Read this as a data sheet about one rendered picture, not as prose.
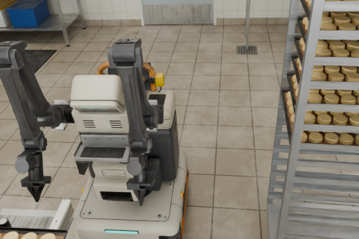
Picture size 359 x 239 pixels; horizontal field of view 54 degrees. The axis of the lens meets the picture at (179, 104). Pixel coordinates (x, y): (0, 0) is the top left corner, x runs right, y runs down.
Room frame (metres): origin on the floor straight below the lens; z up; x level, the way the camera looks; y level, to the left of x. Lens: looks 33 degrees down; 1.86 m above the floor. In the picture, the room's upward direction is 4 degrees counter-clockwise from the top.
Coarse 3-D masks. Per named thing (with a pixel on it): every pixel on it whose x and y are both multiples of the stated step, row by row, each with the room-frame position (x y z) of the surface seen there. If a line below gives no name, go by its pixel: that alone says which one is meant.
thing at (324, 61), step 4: (316, 60) 1.01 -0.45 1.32; (320, 60) 1.01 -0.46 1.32; (324, 60) 1.01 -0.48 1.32; (328, 60) 1.01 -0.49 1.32; (332, 60) 1.01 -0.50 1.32; (336, 60) 1.00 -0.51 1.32; (340, 60) 1.00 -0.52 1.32; (344, 60) 1.00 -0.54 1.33; (348, 60) 1.00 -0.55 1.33; (352, 60) 0.99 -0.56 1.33; (356, 60) 0.99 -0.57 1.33; (316, 64) 1.01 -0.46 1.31; (320, 64) 1.01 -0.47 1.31; (324, 64) 1.01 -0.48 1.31; (328, 64) 1.01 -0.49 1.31; (332, 64) 1.00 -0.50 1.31; (336, 64) 1.00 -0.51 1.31; (340, 64) 1.00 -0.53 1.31; (344, 64) 1.00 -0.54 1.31; (348, 64) 1.00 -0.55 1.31; (352, 64) 0.99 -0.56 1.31; (356, 64) 0.99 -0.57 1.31
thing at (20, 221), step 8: (0, 216) 0.88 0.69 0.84; (8, 216) 0.88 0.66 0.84; (16, 216) 0.87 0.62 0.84; (24, 216) 0.87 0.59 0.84; (32, 216) 0.87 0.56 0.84; (0, 224) 0.80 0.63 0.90; (8, 224) 0.80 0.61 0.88; (16, 224) 0.84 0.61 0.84; (24, 224) 0.84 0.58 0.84; (32, 224) 0.83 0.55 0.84; (40, 224) 0.83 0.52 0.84; (48, 224) 0.83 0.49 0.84; (72, 224) 0.83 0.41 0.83; (72, 232) 0.81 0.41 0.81
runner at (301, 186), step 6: (270, 180) 1.43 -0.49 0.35; (270, 186) 1.41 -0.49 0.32; (276, 186) 1.41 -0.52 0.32; (282, 186) 1.41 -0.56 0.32; (294, 186) 1.40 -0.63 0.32; (300, 186) 1.40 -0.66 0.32; (306, 186) 1.39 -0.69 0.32; (312, 186) 1.39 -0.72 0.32; (318, 186) 1.38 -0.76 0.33; (324, 186) 1.38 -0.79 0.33; (330, 186) 1.37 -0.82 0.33; (336, 186) 1.36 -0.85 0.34; (342, 186) 1.36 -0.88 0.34; (348, 186) 1.35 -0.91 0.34; (336, 192) 1.34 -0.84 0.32; (342, 192) 1.33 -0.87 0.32; (348, 192) 1.33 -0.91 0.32; (354, 192) 1.33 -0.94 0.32
